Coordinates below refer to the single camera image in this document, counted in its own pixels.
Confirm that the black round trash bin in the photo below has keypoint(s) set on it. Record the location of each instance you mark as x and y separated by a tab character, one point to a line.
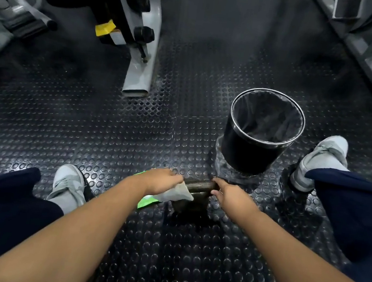
258	135

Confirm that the grey gym machine frame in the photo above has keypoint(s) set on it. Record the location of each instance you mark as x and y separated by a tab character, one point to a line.
141	37

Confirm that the clear plastic bin liner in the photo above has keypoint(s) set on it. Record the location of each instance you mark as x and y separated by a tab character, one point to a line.
268	115

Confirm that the dark iron dumbbell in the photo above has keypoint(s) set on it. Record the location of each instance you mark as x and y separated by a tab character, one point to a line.
196	195

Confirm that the person's right hand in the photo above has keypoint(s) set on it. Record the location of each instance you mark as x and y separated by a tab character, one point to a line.
231	195

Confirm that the person's left grey sneaker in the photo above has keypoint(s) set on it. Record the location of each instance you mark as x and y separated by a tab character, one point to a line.
69	187

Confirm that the person's left forearm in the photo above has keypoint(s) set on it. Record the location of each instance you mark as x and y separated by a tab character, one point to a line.
68	233

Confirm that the person's right thumb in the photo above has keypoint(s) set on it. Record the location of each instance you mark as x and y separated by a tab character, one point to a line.
220	183

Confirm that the person's right forearm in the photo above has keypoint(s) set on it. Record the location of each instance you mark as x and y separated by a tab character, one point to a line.
305	271

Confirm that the person's right grey sneaker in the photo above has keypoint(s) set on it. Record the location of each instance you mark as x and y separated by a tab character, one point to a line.
320	160

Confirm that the person's left hand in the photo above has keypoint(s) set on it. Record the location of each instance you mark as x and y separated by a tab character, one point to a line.
156	181

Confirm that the green wipes packet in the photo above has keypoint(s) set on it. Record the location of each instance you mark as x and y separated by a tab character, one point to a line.
146	199

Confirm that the person's right navy trouser leg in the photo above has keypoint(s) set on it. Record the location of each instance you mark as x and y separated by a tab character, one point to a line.
356	219

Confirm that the person's grey sneaker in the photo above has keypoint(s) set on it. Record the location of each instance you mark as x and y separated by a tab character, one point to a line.
320	160
69	187

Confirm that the person's left fingers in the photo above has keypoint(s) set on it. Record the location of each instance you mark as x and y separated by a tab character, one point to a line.
174	179

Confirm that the grey wiping cloth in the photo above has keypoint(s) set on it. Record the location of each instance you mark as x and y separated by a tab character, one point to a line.
176	194

